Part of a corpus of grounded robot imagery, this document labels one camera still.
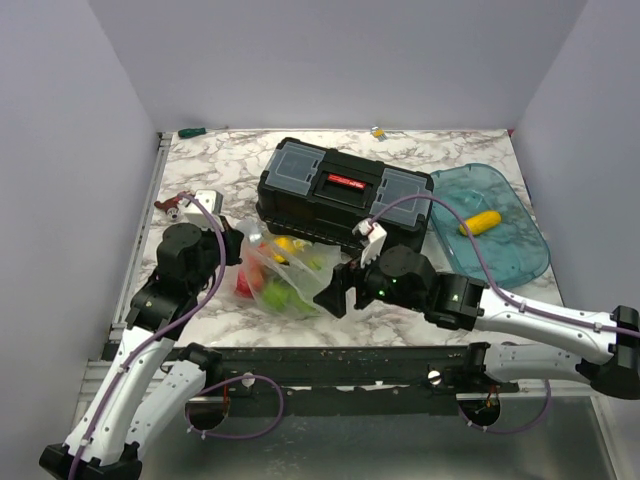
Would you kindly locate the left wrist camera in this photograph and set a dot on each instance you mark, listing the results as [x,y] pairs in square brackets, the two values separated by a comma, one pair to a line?
[200,206]

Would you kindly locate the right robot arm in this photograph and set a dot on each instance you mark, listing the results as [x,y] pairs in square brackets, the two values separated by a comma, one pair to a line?
[599,349]

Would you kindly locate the green fake fruit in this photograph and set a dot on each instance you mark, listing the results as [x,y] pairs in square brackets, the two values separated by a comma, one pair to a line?
[277,296]

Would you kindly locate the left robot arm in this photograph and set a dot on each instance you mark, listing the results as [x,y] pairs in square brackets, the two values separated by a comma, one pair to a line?
[127,414]

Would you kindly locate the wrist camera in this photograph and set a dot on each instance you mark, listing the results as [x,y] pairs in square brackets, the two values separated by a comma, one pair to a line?
[374,236]
[200,206]

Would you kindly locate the black plastic toolbox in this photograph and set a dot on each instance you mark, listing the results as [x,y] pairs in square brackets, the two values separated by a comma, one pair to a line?
[319,194]

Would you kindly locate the red fake fruit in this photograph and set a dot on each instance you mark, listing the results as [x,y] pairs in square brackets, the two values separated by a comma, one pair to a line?
[248,284]

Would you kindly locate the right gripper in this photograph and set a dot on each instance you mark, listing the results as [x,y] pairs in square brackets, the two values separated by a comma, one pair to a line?
[344,276]

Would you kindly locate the yellow fake fruit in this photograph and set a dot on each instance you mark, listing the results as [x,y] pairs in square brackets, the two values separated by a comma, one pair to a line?
[285,244]

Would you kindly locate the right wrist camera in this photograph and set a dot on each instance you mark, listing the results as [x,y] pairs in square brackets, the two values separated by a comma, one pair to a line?
[374,236]

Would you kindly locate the yellow fake corn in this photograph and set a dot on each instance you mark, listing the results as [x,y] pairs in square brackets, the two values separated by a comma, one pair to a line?
[480,223]

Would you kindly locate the black metal base rail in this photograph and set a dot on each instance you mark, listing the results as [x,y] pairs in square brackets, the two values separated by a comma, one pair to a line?
[350,381]

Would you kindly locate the small yellow blue brush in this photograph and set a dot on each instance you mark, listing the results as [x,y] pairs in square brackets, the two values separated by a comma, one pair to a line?
[378,133]

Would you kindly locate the clear plastic bag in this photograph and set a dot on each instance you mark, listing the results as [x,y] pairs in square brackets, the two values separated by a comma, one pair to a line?
[306,272]

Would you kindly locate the brown handled tool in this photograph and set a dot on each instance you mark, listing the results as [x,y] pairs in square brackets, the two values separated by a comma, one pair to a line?
[170,207]

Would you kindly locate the green handled screwdriver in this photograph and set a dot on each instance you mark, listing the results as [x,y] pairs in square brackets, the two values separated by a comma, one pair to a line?
[189,133]

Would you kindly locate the blue transparent tray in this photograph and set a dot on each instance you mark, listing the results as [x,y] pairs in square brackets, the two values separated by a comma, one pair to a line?
[514,252]

